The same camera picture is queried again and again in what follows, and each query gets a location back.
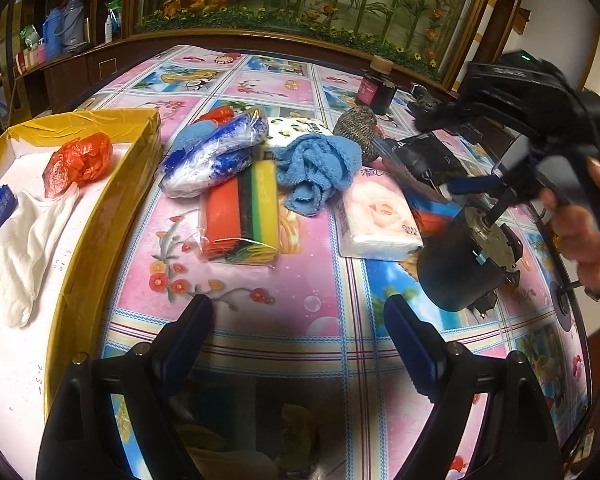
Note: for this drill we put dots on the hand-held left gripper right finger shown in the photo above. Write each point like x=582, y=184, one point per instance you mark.
x=410, y=345

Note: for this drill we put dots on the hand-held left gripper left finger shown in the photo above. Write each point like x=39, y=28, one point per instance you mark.
x=190, y=340

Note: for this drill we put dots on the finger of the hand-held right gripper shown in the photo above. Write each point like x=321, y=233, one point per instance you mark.
x=475, y=185
x=450, y=116

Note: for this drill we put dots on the pink rose tissue pack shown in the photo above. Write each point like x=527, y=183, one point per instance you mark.
x=375, y=215

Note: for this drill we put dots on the multicoloured sponge pack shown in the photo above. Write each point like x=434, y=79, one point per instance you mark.
x=230, y=210

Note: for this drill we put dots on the blue knitted cloth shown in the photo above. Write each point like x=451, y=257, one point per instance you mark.
x=315, y=165

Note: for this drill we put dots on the yellow cardboard box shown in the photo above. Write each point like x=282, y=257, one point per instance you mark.
x=105, y=200

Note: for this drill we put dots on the white sock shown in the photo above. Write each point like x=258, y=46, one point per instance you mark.
x=25, y=250

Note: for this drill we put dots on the large red plastic bag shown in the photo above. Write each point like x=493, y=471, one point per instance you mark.
x=80, y=160

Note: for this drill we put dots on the person's right hand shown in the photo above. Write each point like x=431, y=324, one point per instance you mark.
x=585, y=240

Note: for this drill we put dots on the black device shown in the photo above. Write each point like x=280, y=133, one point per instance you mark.
x=422, y=92

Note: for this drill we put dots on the blue and red sponge pack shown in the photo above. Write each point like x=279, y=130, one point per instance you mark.
x=432, y=220

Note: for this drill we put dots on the striped crimped-edge packet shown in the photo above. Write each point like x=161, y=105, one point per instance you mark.
x=400, y=172

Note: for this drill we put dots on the dark bottle with wooden cap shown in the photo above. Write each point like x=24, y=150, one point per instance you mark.
x=375, y=92

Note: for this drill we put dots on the black motor with metal plate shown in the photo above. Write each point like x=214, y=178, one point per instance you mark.
x=450, y=270

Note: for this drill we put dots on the brown knitted hat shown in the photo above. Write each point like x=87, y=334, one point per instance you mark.
x=355, y=127

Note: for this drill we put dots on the printed floral tablecloth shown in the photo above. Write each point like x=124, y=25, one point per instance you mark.
x=290, y=285

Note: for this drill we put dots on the lemon print tissue pack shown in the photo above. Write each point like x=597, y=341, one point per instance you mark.
x=295, y=127

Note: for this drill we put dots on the blue and white plastic bag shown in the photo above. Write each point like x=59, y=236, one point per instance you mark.
x=210, y=160

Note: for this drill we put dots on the artificial plant display case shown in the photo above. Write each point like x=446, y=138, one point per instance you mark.
x=305, y=0

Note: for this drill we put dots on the small red plastic bag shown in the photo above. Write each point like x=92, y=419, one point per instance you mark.
x=217, y=114

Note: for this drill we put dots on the small white bottle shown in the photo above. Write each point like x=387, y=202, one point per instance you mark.
x=109, y=28

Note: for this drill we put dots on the pink box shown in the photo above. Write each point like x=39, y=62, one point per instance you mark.
x=32, y=57

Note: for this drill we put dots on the blue thermos flask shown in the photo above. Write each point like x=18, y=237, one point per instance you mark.
x=52, y=35

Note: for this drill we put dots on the grey thermos flask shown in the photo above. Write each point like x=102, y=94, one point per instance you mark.
x=75, y=25

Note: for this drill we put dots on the green and white packet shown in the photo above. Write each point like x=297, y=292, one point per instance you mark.
x=114, y=6

